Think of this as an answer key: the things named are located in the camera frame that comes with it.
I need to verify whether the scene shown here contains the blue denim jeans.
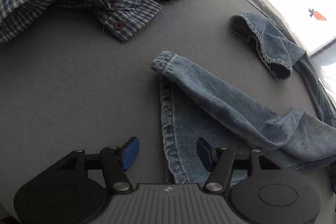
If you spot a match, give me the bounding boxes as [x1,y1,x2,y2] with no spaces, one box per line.
[152,12,335,185]

